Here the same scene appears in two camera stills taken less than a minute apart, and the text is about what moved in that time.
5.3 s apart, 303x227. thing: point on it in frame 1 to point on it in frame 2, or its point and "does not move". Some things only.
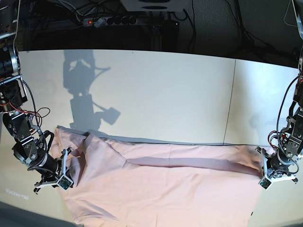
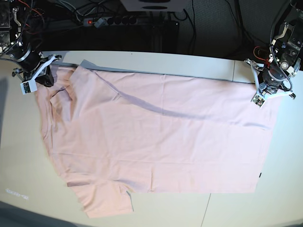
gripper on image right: [275, 168] to [270, 82]
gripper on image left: [55, 171] to [32, 65]
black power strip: [99, 22] does not move
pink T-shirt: [122, 184] to [111, 131]
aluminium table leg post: [156, 38] does not move
